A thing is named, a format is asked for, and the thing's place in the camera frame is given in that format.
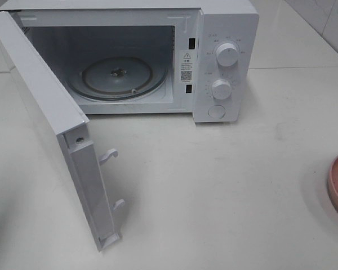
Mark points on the white microwave knob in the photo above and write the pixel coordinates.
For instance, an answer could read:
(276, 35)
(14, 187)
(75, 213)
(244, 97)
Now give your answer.
(227, 53)
(221, 89)

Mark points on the white round door button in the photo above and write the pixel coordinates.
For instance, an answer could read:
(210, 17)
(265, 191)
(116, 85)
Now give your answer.
(216, 111)

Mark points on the white microwave door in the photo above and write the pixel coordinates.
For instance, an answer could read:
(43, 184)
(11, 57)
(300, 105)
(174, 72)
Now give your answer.
(62, 127)

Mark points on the white microwave oven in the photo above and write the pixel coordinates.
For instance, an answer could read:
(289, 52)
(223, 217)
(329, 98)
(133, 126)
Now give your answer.
(70, 35)

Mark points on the white warning label sticker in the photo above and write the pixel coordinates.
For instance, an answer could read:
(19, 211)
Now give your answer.
(186, 66)

